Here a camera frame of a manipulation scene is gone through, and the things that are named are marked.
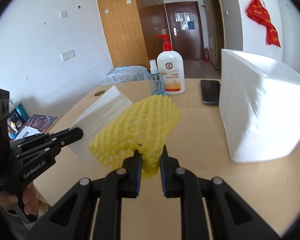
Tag wall switch plates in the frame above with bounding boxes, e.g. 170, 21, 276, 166
61, 50, 75, 62

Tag black smartphone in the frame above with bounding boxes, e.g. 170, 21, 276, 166
200, 80, 220, 106

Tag dark brown entrance door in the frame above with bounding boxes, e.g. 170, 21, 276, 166
165, 1, 204, 60

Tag red fire extinguisher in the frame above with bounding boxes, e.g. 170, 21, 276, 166
204, 47, 210, 62

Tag blue cup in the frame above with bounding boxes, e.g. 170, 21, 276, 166
15, 103, 30, 123

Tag white styrofoam box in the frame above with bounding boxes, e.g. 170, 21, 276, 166
218, 49, 300, 163

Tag wooden wardrobe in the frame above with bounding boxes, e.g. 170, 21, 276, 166
97, 0, 168, 68

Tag white lotion pump bottle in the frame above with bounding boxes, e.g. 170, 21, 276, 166
156, 34, 185, 95

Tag light blue crumpled cloth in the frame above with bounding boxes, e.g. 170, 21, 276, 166
98, 66, 151, 86

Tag small clear spray bottle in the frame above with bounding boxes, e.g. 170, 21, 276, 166
149, 60, 166, 96

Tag left hand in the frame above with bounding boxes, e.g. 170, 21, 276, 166
0, 182, 39, 215

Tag red hanging bags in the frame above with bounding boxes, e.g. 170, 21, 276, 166
246, 0, 281, 47

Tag yellow foam fruit net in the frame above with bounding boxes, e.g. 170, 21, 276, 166
89, 95, 181, 178

